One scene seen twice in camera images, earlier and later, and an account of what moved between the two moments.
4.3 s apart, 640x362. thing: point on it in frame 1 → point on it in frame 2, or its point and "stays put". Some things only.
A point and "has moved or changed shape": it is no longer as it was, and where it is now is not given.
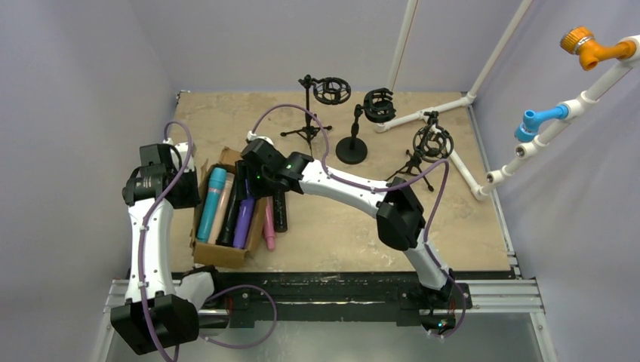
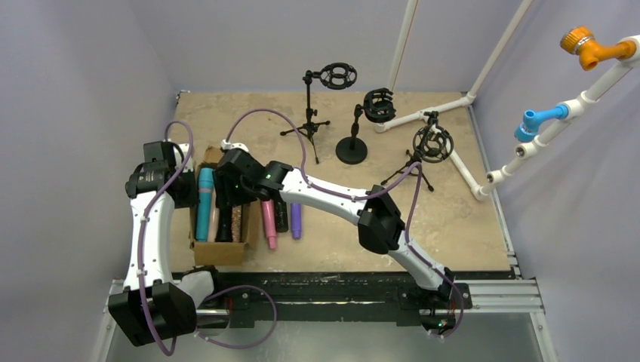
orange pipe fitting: (581, 41) stays put
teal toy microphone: (211, 204) has moved or changed shape
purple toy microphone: (244, 220) → (296, 220)
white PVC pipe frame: (574, 108) stays put
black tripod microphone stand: (328, 90) has moved or changed shape
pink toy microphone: (269, 223) stays put
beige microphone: (223, 210) has moved or changed shape
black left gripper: (185, 194) stays put
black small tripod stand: (435, 145) stays put
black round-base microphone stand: (378, 108) stays put
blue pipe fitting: (527, 130) stays put
